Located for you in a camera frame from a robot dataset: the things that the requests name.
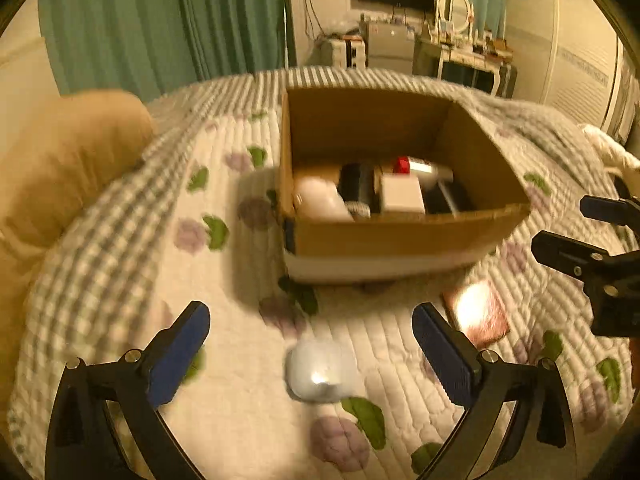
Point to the light blue earbud case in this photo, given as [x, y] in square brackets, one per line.
[321, 371]

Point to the white plastic bottle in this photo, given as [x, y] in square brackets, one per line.
[318, 199]

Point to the floral quilted bedspread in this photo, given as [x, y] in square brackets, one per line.
[250, 309]

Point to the brown cardboard box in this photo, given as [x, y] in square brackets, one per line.
[377, 184]

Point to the grey checked blanket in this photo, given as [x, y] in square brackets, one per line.
[125, 209]

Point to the cream crumpled cloth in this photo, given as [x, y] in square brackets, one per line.
[615, 158]

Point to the red rose tin case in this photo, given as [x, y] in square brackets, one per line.
[477, 311]

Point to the white suitcase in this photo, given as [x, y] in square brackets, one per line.
[347, 54]

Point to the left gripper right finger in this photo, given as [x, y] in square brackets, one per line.
[539, 442]

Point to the black cylindrical tube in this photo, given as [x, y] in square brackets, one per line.
[356, 188]

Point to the beige pillow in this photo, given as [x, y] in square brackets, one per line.
[63, 161]

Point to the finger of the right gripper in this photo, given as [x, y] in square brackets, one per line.
[618, 212]
[585, 262]

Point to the white canister red cap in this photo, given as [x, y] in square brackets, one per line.
[422, 169]

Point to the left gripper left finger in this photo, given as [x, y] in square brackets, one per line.
[82, 441]

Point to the white sliding wardrobe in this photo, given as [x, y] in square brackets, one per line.
[568, 56]

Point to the green curtain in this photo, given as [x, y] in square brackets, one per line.
[151, 47]

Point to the white dressing table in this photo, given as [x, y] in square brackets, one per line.
[469, 69]

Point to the black glasses case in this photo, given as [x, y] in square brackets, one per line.
[447, 198]

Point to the oval white mirror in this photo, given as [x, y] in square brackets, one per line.
[455, 18]

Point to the grey mini fridge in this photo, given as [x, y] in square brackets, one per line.
[389, 46]

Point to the small white box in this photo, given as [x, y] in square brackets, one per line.
[401, 194]

